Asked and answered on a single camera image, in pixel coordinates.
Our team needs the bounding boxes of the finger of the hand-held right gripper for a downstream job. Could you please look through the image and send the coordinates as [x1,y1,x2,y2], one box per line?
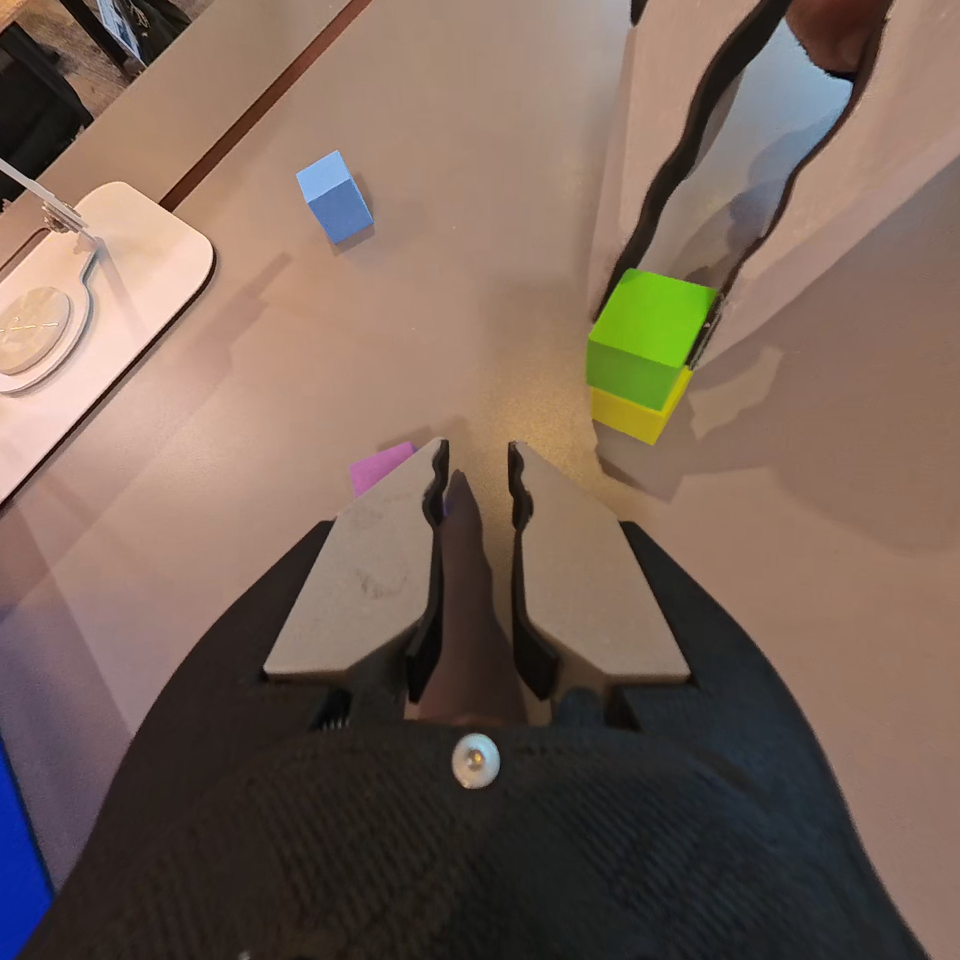
[587,0,794,320]
[686,0,960,372]

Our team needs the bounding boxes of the person's right hand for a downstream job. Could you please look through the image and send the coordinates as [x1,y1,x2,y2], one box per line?
[787,0,880,78]

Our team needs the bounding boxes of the yellow foam cube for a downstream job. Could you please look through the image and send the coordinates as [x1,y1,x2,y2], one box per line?
[590,367,695,447]

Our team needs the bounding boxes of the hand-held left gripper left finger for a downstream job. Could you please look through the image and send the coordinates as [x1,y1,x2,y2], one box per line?
[262,438,451,705]

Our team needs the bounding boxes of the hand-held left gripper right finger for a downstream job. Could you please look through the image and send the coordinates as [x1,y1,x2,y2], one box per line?
[508,439,693,702]

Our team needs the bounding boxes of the dark bulky object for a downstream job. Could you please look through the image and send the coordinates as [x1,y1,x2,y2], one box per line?
[0,22,95,204]

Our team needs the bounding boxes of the blue foam cube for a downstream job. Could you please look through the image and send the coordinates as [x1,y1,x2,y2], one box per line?
[294,150,375,246]

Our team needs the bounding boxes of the white document stand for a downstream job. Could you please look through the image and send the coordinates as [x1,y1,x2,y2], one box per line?
[0,153,217,504]

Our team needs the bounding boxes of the purple foam cube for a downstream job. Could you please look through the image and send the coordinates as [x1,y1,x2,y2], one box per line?
[348,441,420,498]

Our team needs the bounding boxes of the green foam cube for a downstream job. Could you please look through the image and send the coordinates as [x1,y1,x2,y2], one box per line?
[586,268,720,412]

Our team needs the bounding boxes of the blue plastic bin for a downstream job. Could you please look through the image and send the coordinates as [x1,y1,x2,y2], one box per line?
[0,738,55,960]

